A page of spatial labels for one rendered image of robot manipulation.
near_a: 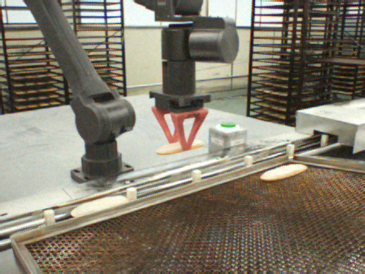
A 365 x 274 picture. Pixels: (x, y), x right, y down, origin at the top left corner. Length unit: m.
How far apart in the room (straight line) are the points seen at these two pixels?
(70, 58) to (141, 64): 4.86
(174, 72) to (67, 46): 0.28
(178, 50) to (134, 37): 4.98
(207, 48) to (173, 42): 0.07
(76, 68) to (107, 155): 0.19
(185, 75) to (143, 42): 5.05
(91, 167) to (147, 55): 4.95
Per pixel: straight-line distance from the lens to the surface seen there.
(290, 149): 0.88
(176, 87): 0.59
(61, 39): 0.80
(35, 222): 0.60
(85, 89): 0.75
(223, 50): 0.54
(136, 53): 5.58
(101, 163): 0.76
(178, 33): 0.58
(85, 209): 0.59
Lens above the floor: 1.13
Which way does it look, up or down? 17 degrees down
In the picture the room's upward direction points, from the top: straight up
